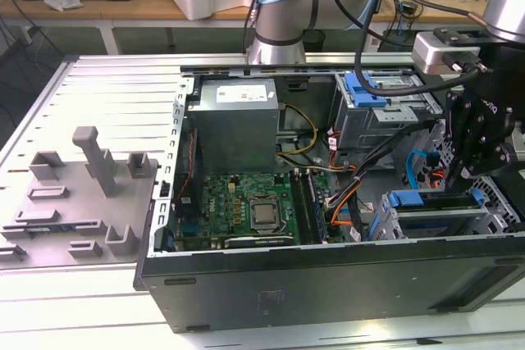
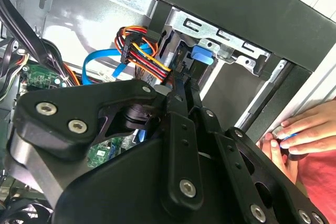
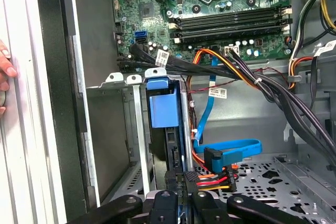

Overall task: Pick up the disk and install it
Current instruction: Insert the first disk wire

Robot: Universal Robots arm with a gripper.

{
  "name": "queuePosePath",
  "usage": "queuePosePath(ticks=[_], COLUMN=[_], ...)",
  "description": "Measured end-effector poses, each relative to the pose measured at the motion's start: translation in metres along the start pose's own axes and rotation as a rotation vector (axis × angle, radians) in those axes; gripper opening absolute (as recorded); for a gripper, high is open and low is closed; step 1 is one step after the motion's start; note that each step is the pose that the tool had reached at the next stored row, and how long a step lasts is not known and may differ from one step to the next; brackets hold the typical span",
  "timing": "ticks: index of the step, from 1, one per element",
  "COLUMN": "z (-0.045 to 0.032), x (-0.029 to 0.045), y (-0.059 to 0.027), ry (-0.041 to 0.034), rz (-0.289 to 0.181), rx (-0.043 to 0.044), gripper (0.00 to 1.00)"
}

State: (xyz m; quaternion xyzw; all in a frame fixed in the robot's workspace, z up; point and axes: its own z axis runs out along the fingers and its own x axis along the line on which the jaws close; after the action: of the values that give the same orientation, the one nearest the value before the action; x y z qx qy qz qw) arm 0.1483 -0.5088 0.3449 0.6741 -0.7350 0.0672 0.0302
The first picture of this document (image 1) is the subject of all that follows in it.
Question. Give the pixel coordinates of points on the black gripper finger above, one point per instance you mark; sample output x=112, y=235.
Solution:
x=498, y=157
x=457, y=178

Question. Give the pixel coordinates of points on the hard disk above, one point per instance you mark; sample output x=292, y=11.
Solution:
x=406, y=198

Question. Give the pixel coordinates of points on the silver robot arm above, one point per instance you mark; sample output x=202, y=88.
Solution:
x=287, y=14

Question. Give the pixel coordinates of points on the metal disk bay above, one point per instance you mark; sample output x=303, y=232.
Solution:
x=435, y=214

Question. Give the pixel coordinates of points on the metal drive cage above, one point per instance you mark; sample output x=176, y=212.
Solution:
x=369, y=128

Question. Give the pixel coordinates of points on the blue drive latch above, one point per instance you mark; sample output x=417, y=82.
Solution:
x=369, y=98

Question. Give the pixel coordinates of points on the small black adapter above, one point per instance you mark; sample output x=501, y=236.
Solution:
x=409, y=7

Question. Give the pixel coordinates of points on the black PC case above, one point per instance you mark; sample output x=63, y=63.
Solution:
x=328, y=284

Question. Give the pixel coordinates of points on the silver CPU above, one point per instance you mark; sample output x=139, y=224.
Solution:
x=264, y=214

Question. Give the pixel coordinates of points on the black graphics card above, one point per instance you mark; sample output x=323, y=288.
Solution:
x=258, y=241

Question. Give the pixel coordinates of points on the grey power supply unit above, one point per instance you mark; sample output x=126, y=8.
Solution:
x=234, y=137

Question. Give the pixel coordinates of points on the green motherboard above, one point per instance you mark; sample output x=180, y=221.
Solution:
x=229, y=202

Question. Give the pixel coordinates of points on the black case fan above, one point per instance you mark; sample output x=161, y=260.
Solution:
x=188, y=153

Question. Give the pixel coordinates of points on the blue card latch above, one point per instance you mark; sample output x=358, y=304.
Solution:
x=166, y=239

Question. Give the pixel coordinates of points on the wooden desk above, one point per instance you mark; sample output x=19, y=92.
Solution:
x=123, y=5

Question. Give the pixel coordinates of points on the grey parts rack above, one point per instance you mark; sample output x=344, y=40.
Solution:
x=82, y=210

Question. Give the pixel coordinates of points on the crumpled white paper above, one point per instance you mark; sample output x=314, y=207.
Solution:
x=61, y=1

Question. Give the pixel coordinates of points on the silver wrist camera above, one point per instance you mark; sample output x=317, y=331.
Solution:
x=430, y=55

